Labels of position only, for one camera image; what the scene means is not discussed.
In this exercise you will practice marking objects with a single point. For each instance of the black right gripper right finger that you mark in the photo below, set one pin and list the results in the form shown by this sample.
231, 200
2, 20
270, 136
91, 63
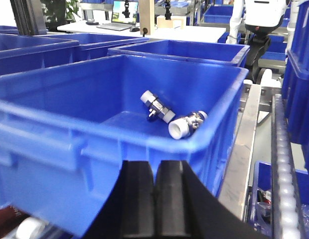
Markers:
185, 208

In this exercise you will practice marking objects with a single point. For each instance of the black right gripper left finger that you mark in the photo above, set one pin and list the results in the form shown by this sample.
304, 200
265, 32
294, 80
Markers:
128, 212

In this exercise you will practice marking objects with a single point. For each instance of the white-capped metal valve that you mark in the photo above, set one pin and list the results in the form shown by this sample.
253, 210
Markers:
185, 126
156, 108

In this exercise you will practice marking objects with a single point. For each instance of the blue crate holding valves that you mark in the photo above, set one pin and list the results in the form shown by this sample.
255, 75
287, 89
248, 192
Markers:
66, 130

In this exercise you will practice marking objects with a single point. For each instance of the red packet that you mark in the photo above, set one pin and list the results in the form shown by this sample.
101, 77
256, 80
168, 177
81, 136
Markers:
10, 217

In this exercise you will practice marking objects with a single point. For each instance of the blue crate behind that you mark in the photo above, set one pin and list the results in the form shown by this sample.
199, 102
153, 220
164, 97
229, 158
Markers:
200, 52

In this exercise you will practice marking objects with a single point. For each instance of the stacked blue crates right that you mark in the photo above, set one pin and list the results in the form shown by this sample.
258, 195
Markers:
295, 90

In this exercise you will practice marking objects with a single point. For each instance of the blue crate middle back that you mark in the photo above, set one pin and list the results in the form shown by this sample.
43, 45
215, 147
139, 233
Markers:
95, 45

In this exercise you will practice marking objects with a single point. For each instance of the open laptop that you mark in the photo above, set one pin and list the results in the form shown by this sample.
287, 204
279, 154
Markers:
124, 15

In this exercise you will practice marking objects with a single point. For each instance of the blue crate far left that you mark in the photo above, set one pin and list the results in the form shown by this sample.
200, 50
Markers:
20, 53

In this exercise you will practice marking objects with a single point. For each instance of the white humanoid robot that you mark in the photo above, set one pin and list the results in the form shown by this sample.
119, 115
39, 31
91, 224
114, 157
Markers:
261, 18

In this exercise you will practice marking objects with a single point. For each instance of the steel roller track rail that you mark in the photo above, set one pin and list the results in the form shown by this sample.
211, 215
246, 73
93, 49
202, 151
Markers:
287, 219

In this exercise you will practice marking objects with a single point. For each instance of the wooden post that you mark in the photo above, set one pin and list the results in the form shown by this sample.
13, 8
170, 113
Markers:
147, 16

